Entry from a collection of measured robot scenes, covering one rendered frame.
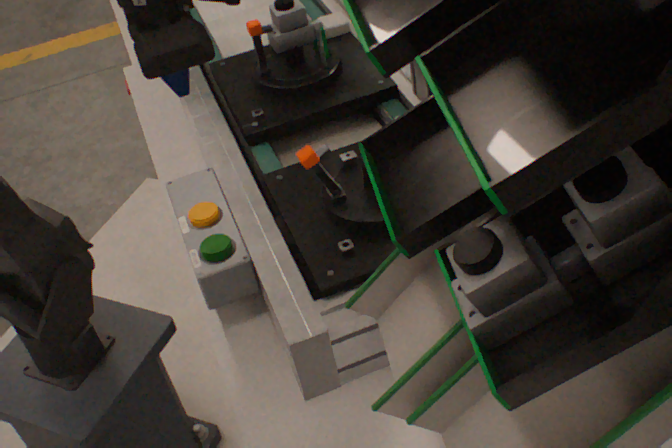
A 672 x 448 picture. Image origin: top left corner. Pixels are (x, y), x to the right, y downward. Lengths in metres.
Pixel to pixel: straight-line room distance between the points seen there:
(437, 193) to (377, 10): 0.15
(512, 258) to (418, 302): 0.31
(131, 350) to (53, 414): 0.09
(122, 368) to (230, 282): 0.26
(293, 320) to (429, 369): 0.23
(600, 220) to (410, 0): 0.19
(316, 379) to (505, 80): 0.54
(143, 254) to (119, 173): 1.74
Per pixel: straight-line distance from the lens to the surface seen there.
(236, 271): 0.98
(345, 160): 1.01
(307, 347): 0.88
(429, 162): 0.66
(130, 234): 1.23
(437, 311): 0.76
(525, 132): 0.42
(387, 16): 0.55
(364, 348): 0.92
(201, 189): 1.10
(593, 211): 0.49
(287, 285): 0.94
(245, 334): 1.03
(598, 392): 0.64
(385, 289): 0.80
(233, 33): 1.55
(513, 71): 0.46
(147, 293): 1.13
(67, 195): 2.91
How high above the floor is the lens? 1.61
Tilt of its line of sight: 39 degrees down
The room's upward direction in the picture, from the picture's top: 11 degrees counter-clockwise
